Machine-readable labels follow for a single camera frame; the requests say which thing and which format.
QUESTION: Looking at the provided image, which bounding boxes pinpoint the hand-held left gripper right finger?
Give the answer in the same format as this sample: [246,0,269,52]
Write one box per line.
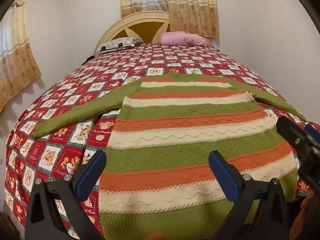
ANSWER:
[208,151,292,240]

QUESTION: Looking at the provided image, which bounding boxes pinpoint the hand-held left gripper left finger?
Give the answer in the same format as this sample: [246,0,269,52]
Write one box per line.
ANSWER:
[25,151,108,240]

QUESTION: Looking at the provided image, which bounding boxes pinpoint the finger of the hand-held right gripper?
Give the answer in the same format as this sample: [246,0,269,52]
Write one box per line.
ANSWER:
[276,116,320,193]
[304,124,320,137]

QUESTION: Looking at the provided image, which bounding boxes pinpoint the green orange cream striped sweater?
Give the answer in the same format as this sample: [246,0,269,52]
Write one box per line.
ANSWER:
[32,70,307,240]

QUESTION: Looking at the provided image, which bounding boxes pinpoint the person's right hand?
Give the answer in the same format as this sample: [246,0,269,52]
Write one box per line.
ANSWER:
[300,197,320,240]

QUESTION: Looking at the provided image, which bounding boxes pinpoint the red checkered bear print blanket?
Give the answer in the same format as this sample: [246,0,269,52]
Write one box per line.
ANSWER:
[5,41,320,240]

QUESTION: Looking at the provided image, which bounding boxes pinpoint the dark wooden furniture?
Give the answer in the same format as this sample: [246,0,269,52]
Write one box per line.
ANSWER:
[0,211,21,240]

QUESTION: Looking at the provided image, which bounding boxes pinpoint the white dark printed pillow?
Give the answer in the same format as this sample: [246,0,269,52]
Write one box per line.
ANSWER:
[96,37,143,53]

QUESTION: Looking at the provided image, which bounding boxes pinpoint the pink pillow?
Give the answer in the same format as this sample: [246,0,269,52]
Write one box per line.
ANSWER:
[160,31,207,47]

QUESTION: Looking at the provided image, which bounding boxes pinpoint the cream and brown bed headboard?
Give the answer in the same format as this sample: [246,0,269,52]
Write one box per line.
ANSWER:
[94,11,212,57]

